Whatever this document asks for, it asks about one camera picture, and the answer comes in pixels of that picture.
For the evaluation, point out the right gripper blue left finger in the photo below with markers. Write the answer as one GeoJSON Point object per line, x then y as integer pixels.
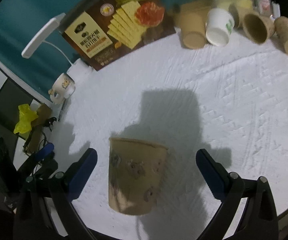
{"type": "Point", "coordinates": [79, 173]}

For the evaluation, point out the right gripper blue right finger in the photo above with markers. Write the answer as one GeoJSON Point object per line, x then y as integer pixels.
{"type": "Point", "coordinates": [215, 175]}

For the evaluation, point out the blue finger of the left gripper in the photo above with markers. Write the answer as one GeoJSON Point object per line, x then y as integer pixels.
{"type": "Point", "coordinates": [35, 158]}

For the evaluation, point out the brown patterned paper cup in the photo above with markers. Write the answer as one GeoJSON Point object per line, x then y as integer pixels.
{"type": "Point", "coordinates": [135, 172]}

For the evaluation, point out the yellow plastic bag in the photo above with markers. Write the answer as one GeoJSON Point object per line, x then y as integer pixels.
{"type": "Point", "coordinates": [26, 116]}

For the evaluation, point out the black pen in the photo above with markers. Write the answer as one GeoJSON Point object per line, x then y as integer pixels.
{"type": "Point", "coordinates": [61, 110]}

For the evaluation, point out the cream ceramic mug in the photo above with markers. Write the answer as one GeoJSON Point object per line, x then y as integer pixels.
{"type": "Point", "coordinates": [62, 89]}

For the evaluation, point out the white desk lamp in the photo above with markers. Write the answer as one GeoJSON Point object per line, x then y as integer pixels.
{"type": "Point", "coordinates": [78, 69]}

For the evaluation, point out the plain brown paper cup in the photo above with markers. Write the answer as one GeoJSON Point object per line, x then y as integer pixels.
{"type": "Point", "coordinates": [192, 30]}

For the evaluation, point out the brown cracker box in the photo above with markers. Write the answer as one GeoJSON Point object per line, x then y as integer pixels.
{"type": "Point", "coordinates": [103, 31]}

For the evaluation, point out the brown paper cup open mouth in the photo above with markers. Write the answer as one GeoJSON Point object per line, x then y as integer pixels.
{"type": "Point", "coordinates": [258, 28]}

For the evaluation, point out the white paper cup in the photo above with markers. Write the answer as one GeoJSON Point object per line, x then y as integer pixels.
{"type": "Point", "coordinates": [219, 26]}

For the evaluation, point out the brown paper cup behind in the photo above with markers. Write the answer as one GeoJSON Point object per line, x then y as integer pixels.
{"type": "Point", "coordinates": [238, 14]}

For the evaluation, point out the glass jar white lid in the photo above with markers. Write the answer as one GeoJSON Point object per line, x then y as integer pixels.
{"type": "Point", "coordinates": [263, 7]}

